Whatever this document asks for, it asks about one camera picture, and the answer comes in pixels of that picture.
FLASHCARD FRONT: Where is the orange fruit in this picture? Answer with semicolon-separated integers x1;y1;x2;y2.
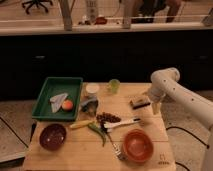
62;100;73;111

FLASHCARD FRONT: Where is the black office chair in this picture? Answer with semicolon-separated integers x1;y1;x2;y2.
22;0;53;14

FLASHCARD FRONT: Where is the grey folded cloth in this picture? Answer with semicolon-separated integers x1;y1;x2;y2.
50;93;68;113

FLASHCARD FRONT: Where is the dark purple bowl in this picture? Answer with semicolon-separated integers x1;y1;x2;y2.
39;124;66;151

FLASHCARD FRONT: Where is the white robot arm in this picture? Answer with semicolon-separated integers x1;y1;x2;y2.
148;68;213;171

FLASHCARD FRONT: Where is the green plastic tray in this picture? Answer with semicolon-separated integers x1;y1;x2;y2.
32;77;83;121

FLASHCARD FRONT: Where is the white round container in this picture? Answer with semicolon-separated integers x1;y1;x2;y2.
86;83;100;97

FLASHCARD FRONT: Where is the green translucent cup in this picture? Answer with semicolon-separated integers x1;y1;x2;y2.
108;79;120;94

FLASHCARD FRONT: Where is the red object on ledge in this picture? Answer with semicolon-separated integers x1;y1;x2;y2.
95;17;107;25

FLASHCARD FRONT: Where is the yellow banana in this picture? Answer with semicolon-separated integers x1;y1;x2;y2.
69;120;93;129

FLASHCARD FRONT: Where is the green chili pepper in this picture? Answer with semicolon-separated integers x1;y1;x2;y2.
88;123;106;147

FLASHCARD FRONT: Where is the metal fork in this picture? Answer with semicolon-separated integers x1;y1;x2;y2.
101;124;125;161

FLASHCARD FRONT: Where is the black floor cable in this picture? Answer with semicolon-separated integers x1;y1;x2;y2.
165;125;211;149

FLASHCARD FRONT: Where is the seated person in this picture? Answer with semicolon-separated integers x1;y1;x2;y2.
132;0;182;23

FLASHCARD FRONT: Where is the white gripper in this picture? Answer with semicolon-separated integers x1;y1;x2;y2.
147;85;165;115

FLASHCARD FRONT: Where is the red bowl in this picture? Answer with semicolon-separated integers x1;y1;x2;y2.
122;129;154;163

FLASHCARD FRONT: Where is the dark red grape bunch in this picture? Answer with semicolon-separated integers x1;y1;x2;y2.
96;112;121;123

